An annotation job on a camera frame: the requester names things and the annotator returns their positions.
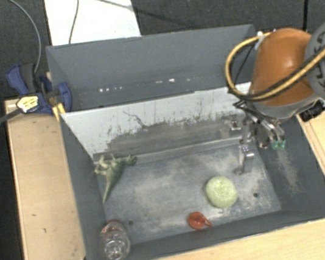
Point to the clear plastic bottle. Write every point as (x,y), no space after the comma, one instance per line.
(115,242)

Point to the black cylinder on white bracket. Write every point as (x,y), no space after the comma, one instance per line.
(311,113)

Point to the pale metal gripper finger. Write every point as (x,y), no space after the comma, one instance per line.
(248,151)
(234,124)

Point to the grey metal bin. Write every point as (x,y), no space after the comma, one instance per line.
(174,180)

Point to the pale green round sponge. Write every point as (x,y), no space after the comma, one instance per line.
(221,192)

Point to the pale wood flat board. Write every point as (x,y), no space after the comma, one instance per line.
(44,189)

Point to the green toy dinosaur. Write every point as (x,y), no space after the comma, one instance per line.
(114,168)

